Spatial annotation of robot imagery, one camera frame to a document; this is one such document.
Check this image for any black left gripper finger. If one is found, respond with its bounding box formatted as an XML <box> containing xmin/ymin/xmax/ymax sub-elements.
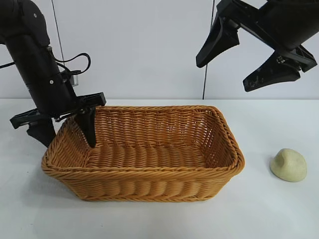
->
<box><xmin>26</xmin><ymin>117</ymin><xmax>56</xmax><ymax>148</ymax></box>
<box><xmin>75</xmin><ymin>106</ymin><xmax>97</xmax><ymax>149</ymax></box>

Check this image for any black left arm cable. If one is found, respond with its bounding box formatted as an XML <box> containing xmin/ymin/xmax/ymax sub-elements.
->
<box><xmin>0</xmin><ymin>52</ymin><xmax>91</xmax><ymax>75</ymax></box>

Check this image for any woven tan wicker basket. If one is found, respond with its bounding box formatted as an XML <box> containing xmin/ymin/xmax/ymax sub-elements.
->
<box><xmin>41</xmin><ymin>105</ymin><xmax>246</xmax><ymax>203</ymax></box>

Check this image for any pale yellow egg yolk pastry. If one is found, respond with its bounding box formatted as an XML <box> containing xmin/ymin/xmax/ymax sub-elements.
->
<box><xmin>270</xmin><ymin>148</ymin><xmax>308</xmax><ymax>183</ymax></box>

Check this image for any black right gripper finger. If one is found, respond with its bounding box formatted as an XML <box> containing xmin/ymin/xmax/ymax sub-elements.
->
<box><xmin>242</xmin><ymin>51</ymin><xmax>302</xmax><ymax>93</ymax></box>
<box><xmin>195</xmin><ymin>16</ymin><xmax>240</xmax><ymax>68</ymax></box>

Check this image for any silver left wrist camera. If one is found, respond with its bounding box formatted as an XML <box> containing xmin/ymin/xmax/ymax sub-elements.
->
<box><xmin>62</xmin><ymin>71</ymin><xmax>80</xmax><ymax>87</ymax></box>

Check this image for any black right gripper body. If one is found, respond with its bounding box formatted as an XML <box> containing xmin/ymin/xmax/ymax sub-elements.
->
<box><xmin>216</xmin><ymin>0</ymin><xmax>319</xmax><ymax>74</ymax></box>

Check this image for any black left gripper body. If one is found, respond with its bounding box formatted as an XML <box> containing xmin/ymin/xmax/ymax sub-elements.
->
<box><xmin>9</xmin><ymin>71</ymin><xmax>107</xmax><ymax>130</ymax></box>

